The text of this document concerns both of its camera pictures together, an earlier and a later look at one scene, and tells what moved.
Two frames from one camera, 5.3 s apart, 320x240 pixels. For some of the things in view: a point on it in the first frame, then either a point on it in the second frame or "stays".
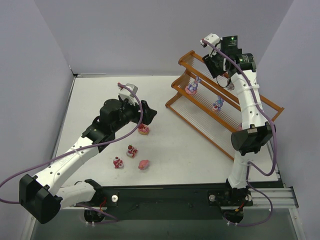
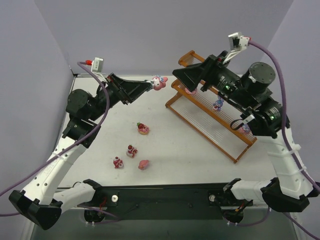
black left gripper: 143,111 to 117,89
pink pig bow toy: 143,164 stays
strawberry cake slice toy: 131,151 stays
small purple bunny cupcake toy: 217,105 stays
